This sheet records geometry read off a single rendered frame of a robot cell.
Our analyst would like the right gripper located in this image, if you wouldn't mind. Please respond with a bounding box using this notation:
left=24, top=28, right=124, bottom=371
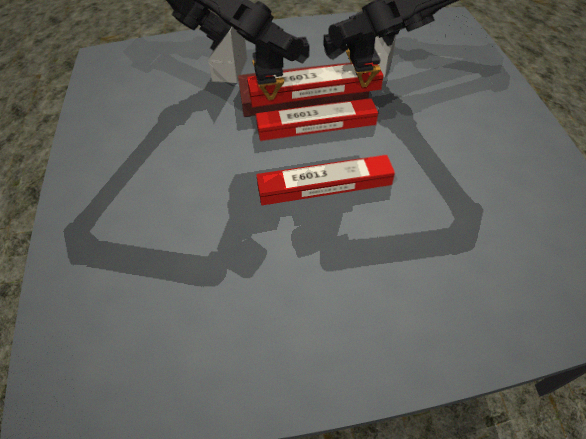
left=253, top=48, right=284, bottom=100

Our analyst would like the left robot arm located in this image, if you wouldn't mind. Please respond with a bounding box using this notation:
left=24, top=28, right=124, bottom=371
left=323, top=0, right=459, bottom=60

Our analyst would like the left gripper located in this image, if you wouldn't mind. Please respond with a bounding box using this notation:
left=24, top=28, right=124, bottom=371
left=346, top=37, right=381, bottom=88

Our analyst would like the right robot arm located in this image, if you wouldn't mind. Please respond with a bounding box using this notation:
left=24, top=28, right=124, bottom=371
left=166, top=0, right=309, bottom=69

